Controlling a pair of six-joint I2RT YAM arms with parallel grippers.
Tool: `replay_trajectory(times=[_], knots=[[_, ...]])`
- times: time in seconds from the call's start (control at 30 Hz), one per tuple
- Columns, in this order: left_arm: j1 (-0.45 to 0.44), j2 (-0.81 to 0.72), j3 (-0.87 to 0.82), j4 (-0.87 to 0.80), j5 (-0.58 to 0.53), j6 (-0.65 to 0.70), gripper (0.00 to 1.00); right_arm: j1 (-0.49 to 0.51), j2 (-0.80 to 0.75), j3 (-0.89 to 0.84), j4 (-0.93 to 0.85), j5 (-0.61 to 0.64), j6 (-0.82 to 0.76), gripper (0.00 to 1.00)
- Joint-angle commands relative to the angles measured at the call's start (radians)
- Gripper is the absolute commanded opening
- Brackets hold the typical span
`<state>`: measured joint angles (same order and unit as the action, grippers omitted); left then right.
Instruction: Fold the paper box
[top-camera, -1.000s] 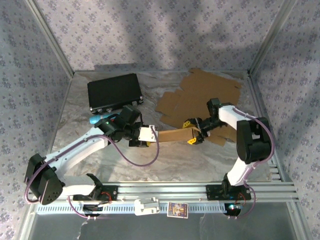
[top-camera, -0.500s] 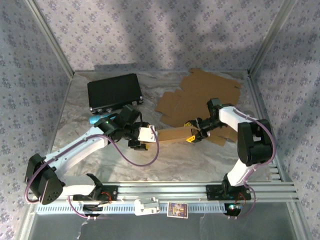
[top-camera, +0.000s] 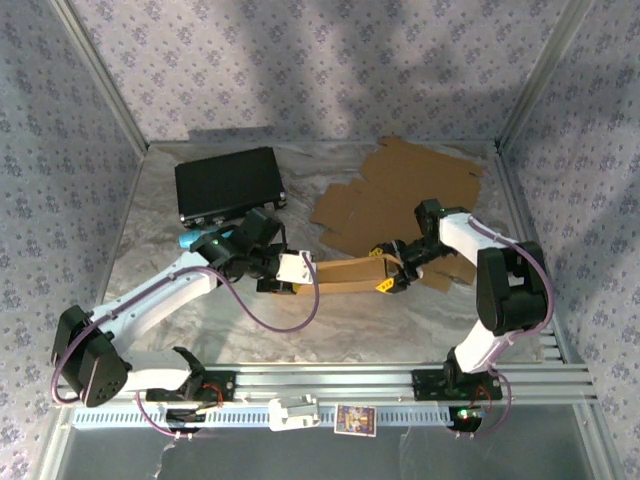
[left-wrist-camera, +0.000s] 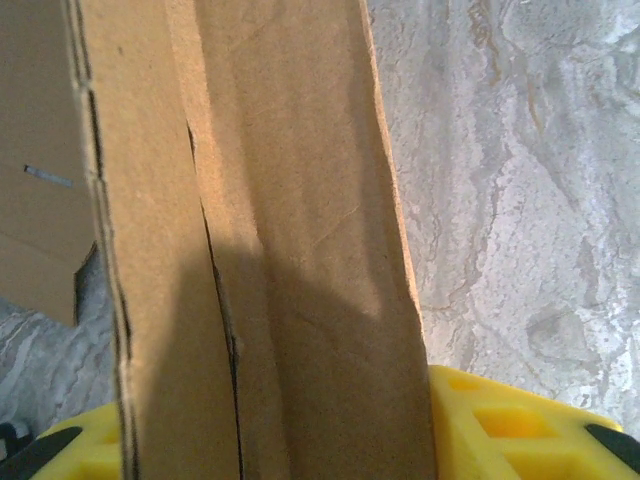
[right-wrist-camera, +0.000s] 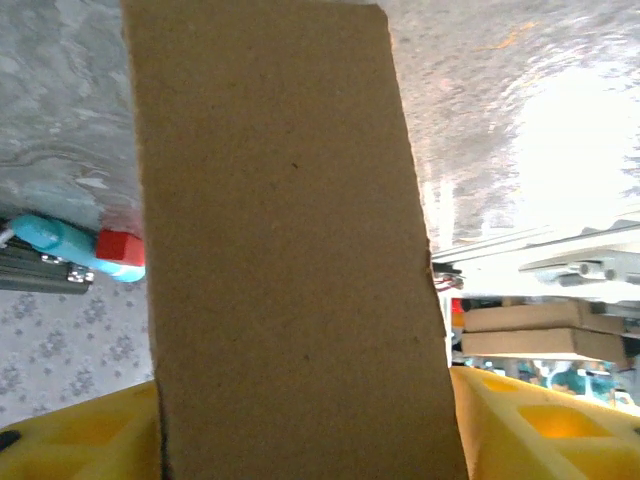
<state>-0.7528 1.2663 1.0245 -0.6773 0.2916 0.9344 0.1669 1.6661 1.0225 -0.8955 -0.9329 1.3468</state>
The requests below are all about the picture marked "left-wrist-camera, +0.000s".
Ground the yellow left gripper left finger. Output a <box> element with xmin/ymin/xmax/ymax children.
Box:
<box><xmin>9</xmin><ymin>402</ymin><xmax>126</xmax><ymax>480</ymax></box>

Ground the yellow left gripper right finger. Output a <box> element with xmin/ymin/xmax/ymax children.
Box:
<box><xmin>428</xmin><ymin>364</ymin><xmax>640</xmax><ymax>480</ymax></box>

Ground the brown cardboard box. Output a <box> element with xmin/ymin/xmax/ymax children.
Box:
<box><xmin>0</xmin><ymin>0</ymin><xmax>439</xmax><ymax>480</ymax></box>

